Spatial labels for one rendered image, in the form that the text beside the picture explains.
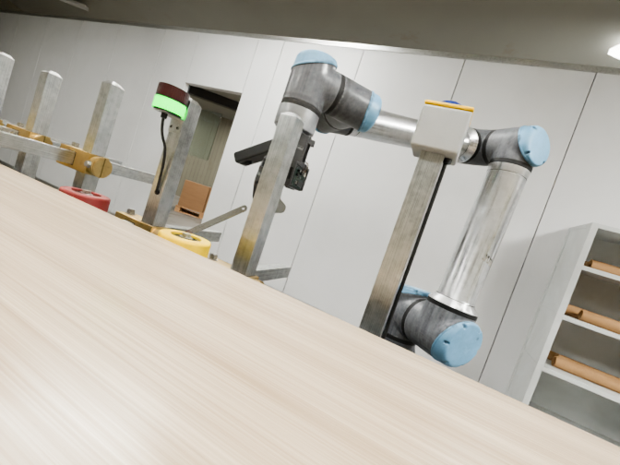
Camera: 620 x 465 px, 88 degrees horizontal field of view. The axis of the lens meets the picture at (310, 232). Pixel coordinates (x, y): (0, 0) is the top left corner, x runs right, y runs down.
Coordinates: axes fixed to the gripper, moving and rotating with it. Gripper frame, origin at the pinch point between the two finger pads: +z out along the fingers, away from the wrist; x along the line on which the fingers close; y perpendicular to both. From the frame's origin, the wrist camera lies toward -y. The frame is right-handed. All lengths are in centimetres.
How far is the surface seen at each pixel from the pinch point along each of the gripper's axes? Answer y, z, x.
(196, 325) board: 24.1, 5.7, -43.4
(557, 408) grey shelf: 161, 77, 248
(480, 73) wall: 22, -173, 254
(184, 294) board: 19.5, 5.7, -39.9
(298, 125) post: 8.4, -19.0, -9.8
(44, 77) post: -68, -16, -11
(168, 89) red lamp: -17.0, -18.3, -16.9
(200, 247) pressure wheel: 6.6, 5.6, -23.3
